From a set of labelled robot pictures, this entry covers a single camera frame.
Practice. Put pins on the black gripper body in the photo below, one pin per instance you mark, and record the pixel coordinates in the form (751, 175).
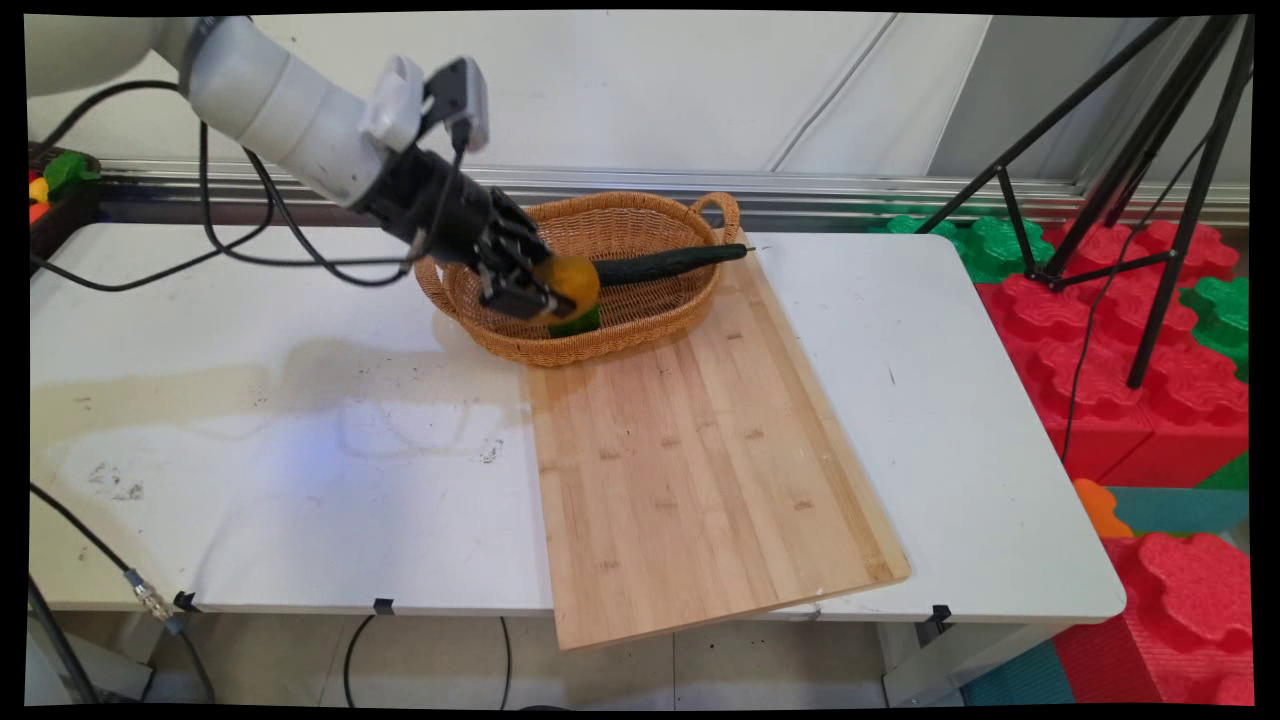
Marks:
(435, 205)

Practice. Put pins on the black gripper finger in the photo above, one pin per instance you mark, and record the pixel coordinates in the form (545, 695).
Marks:
(530, 240)
(515, 298)

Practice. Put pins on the yellow brown potato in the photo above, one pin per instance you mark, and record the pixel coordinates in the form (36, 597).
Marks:
(575, 283)

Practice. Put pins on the green bell pepper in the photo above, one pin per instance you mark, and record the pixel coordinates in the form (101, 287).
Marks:
(585, 322)

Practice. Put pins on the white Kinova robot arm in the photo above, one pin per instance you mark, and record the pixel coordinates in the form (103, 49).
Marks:
(270, 100)

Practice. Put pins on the woven wicker basket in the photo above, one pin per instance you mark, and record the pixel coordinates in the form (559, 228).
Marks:
(640, 320)

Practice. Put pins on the dark green cucumber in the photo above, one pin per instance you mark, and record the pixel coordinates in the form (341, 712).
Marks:
(670, 263)

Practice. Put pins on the bamboo cutting board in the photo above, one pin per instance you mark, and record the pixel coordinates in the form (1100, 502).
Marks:
(700, 480)

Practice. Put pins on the dark toy tray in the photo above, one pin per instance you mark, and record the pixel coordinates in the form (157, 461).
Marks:
(70, 215)

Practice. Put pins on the green toy vegetable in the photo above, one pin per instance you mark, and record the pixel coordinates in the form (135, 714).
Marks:
(68, 170)

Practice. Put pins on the orange toy vegetable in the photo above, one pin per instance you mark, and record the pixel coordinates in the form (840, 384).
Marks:
(38, 212)

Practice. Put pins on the yellow toy vegetable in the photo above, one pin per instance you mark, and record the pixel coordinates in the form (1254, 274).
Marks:
(38, 189)

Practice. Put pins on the green foam block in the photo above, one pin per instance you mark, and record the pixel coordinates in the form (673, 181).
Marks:
(1222, 315)
(1000, 245)

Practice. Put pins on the large red foam block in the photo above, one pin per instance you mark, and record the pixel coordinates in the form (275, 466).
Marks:
(1100, 400)

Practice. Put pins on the orange foam block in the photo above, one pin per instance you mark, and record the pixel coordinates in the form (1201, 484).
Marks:
(1098, 508)

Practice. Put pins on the black tripod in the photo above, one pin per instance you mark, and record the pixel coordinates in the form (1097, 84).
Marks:
(1193, 200)

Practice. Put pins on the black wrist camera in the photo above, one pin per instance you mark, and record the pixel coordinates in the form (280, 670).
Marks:
(462, 95)

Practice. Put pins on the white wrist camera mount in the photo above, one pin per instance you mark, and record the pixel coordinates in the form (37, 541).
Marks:
(392, 100)

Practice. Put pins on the metal window rail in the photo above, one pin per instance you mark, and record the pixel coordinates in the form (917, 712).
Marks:
(800, 190)

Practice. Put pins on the white table leg frame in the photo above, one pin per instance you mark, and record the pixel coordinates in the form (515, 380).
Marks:
(950, 665)

